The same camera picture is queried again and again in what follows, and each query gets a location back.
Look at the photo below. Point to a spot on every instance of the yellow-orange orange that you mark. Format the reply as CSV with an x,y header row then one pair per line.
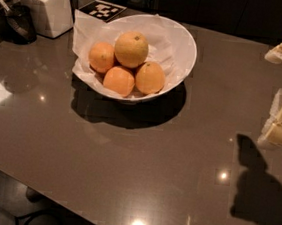
x,y
131,49

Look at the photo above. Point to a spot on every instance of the right orange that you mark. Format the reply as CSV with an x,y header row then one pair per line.
x,y
149,78

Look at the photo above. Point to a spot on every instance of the front orange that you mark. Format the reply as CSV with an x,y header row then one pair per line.
x,y
120,80

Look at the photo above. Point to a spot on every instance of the black white marker tag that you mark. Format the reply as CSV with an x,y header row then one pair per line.
x,y
102,10

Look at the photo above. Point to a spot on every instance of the left orange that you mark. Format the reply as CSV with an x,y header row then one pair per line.
x,y
101,57

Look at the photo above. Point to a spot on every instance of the white bowl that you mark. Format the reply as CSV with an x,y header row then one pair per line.
x,y
184,48

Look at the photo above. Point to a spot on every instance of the dark pan with handle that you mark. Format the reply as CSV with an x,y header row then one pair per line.
x,y
20,23

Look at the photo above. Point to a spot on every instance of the white paper liner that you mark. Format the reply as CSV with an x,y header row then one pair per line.
x,y
89,28

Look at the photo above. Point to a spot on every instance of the white ceramic jar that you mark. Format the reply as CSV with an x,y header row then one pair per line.
x,y
51,18

